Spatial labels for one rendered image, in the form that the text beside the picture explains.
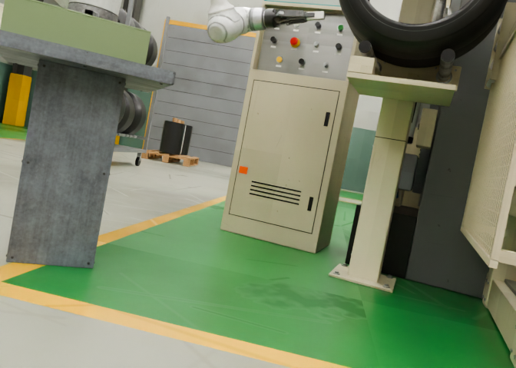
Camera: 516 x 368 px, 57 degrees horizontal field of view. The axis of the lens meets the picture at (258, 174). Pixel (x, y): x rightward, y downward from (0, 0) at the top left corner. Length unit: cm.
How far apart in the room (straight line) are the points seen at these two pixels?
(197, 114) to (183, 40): 177
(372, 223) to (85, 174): 118
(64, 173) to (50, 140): 11
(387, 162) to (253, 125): 83
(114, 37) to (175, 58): 1007
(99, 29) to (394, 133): 124
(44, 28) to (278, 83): 141
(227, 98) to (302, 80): 855
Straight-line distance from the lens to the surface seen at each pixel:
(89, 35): 147
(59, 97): 155
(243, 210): 258
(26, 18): 148
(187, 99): 1128
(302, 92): 253
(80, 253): 161
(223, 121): 1101
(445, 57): 176
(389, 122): 209
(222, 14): 186
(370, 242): 210
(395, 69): 211
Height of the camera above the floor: 46
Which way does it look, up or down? 3 degrees down
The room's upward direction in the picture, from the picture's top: 11 degrees clockwise
